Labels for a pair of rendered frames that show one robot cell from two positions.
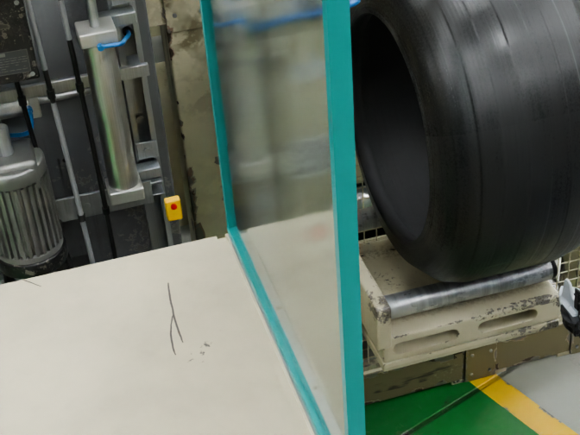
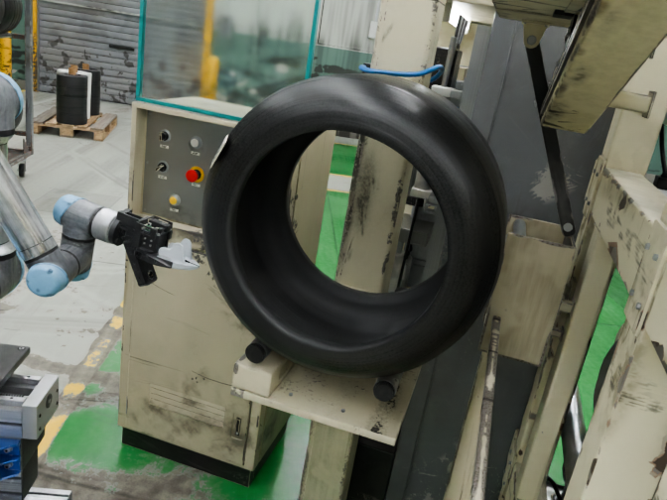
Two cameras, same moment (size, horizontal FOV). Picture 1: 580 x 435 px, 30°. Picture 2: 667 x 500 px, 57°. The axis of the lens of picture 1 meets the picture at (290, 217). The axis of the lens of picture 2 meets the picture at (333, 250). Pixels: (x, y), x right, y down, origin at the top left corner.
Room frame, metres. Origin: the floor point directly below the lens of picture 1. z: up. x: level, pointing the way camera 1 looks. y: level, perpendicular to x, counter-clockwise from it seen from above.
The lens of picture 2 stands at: (2.24, -1.43, 1.54)
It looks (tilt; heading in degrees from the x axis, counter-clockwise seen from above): 19 degrees down; 118
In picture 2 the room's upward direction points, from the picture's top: 9 degrees clockwise
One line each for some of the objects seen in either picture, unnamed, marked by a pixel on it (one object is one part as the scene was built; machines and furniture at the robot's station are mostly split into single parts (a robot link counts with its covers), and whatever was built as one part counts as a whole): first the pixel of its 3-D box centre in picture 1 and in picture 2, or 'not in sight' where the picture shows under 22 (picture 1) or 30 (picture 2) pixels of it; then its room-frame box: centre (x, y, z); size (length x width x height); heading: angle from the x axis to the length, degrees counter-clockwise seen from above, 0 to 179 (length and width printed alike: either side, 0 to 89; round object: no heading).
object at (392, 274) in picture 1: (434, 287); (334, 375); (1.70, -0.28, 0.80); 0.37 x 0.36 x 0.02; 14
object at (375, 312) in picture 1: (349, 267); not in sight; (1.65, -0.11, 0.90); 0.40 x 0.03 x 0.10; 14
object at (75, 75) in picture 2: not in sight; (76, 97); (-4.26, 3.64, 0.38); 1.20 x 0.80 x 0.76; 132
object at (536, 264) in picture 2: not in sight; (524, 287); (2.01, 0.03, 1.05); 0.20 x 0.15 x 0.30; 104
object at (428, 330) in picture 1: (463, 315); (281, 345); (1.56, -0.31, 0.83); 0.36 x 0.09 x 0.06; 104
